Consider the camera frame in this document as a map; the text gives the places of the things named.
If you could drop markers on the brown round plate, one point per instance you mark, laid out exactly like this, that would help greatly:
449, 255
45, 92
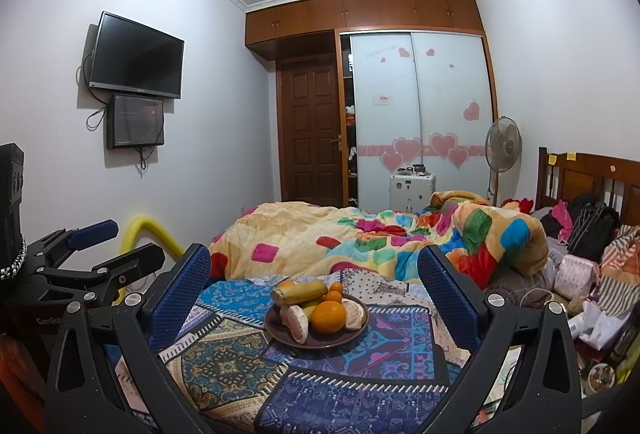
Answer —
330, 340

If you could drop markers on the pink clothing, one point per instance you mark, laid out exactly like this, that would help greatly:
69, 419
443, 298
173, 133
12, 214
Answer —
560, 214

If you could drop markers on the small wall monitor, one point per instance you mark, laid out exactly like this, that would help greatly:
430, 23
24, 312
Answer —
135, 121

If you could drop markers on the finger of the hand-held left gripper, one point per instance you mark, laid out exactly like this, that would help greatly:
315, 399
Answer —
135, 261
92, 233

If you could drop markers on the grey printed pillow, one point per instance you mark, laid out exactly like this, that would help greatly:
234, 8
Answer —
525, 279

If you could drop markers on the large orange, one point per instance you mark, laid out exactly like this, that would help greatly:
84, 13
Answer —
327, 316

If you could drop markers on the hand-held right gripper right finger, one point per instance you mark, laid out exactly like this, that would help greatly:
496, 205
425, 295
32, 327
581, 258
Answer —
445, 294

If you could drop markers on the short yellow banana piece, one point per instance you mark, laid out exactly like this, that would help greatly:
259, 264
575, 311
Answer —
312, 310

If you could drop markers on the brown wooden door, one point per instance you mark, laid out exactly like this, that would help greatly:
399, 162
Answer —
310, 133

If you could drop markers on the colourful patch blanket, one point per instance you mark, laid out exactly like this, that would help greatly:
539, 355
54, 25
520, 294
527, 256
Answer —
310, 234

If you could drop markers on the white plastic bag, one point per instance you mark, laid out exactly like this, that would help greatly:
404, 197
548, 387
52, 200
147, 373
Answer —
600, 324

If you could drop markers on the white sliding-door wardrobe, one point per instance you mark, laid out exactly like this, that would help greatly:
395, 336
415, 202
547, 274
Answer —
440, 113

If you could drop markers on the striped cloth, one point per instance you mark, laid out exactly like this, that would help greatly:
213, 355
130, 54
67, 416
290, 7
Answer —
620, 284

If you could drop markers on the yellow foam tube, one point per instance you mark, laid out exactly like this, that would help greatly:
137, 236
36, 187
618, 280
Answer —
145, 226

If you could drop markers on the orange with sticker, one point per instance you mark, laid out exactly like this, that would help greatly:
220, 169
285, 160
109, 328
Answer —
285, 284

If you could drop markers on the pink bag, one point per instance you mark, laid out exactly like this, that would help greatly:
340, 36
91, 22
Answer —
577, 274

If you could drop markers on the wooden overhead cabinets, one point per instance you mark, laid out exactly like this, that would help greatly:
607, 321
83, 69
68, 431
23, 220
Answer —
360, 11

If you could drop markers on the standing fan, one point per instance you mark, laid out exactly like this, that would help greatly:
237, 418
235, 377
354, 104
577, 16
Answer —
504, 143

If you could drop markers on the long yellow-green banana piece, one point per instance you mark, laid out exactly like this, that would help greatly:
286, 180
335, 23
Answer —
295, 292

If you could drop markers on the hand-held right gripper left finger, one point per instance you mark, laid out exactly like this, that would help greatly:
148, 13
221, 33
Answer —
180, 299

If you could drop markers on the white suitcase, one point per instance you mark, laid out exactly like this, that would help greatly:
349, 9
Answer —
410, 194

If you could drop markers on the peeled pomelo segment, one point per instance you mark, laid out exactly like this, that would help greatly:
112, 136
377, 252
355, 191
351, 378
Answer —
296, 325
356, 314

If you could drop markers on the patterned patchwork bedsheet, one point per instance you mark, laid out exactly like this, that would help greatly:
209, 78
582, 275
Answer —
240, 364

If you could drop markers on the wooden headboard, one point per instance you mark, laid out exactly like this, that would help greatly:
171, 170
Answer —
585, 174

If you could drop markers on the black bag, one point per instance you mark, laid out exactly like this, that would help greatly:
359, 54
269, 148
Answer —
595, 224

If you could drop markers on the black wall television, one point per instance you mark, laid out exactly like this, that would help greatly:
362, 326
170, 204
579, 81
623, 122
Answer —
135, 56

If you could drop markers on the small tangerine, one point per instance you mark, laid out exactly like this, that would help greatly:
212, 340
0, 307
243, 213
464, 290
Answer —
332, 297
336, 286

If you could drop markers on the orange cloth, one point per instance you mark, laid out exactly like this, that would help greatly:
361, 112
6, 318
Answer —
17, 374

